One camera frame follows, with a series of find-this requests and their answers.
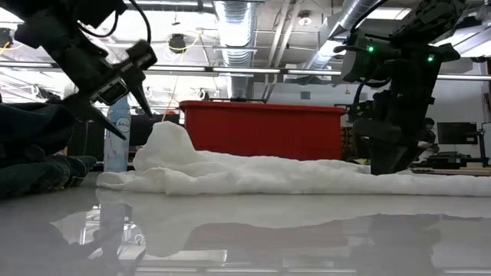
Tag black partition panel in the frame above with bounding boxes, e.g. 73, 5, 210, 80
67, 120, 107, 162

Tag brown patterned panel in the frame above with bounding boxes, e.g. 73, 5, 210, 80
341, 126, 360, 161

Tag yellow hanging cord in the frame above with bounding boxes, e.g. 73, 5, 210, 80
160, 34, 200, 122

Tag white lace garment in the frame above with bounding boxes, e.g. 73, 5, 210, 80
95, 120, 491, 198

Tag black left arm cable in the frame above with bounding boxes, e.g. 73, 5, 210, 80
76, 0, 153, 45

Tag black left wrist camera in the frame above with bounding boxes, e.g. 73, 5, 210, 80
95, 78, 130, 107

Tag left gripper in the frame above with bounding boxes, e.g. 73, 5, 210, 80
61, 40, 158, 141

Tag red plastic laundry bin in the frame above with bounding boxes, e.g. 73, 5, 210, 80
179, 100, 346, 161

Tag black computer monitor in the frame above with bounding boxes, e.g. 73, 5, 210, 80
437, 121, 479, 146

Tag person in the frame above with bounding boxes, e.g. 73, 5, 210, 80
416, 117, 440, 162

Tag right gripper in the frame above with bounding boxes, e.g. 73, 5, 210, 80
352, 91, 437, 176

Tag black ceiling device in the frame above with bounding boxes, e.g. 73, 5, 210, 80
168, 33, 188, 54
0, 27, 15, 49

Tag ceiling light rail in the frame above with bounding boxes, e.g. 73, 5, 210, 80
0, 60, 491, 81

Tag black desk equipment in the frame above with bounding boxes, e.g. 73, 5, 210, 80
412, 151, 467, 170

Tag ribbed silver ceiling duct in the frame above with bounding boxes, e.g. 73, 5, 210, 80
213, 0, 256, 100

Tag dark denim jeans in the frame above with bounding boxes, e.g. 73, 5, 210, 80
0, 102, 97, 199

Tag light blue air freshener bottle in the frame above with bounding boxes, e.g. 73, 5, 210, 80
103, 95, 132, 173

